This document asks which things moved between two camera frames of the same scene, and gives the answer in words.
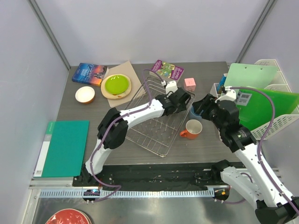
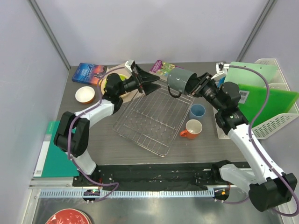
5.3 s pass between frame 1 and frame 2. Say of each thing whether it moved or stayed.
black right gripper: moved
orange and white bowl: stayed
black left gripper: moved
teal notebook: stayed
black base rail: stayed
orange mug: stayed
